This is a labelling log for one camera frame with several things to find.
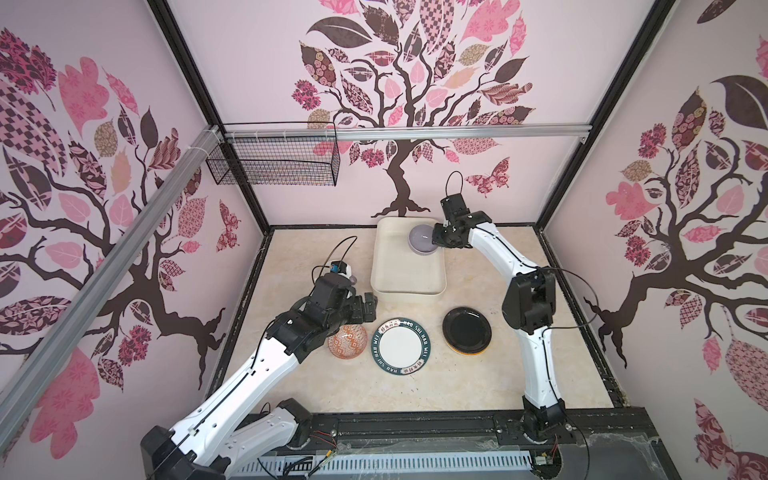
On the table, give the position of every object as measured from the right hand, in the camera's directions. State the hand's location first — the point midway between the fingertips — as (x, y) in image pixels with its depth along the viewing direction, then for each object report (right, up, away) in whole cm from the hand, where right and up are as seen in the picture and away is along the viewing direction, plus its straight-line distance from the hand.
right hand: (437, 234), depth 99 cm
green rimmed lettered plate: (-13, -35, -11) cm, 39 cm away
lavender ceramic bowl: (-6, -2, +2) cm, 6 cm away
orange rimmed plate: (+7, -35, -13) cm, 38 cm away
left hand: (-23, -20, -24) cm, 39 cm away
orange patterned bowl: (-28, -34, -11) cm, 45 cm away
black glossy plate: (+7, -30, -10) cm, 33 cm away
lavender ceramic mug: (-28, -15, -1) cm, 32 cm away
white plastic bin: (-14, -13, +9) cm, 21 cm away
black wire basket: (-53, +26, -4) cm, 59 cm away
